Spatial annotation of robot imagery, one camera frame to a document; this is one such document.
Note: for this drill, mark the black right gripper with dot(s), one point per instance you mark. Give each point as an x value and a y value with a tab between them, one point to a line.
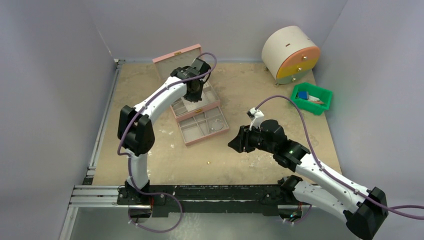
247	139

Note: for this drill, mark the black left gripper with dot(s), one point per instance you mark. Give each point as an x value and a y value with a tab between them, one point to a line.
197	97

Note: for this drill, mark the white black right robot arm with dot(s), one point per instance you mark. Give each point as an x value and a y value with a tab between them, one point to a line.
360	208

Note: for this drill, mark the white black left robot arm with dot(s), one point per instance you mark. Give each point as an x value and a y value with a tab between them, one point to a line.
135	127

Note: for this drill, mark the pink jewelry box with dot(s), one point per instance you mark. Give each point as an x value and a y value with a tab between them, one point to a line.
183	109

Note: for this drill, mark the pink jewelry box drawer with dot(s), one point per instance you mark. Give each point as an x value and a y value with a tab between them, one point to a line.
203	126

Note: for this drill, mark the blue block in bin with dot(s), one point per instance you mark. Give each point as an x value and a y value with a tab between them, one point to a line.
303	95

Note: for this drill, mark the white tool in bin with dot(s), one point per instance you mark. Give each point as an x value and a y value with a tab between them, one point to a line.
315	100

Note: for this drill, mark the green plastic bin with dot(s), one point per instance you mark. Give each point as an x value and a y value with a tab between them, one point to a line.
324	94

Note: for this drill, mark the round white drawer cabinet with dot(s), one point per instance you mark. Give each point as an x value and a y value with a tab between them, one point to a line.
289	54

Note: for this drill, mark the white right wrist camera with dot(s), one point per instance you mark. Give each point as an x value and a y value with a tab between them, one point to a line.
256	116

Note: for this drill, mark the aluminium table frame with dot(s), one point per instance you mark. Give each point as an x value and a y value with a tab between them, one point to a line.
93	212

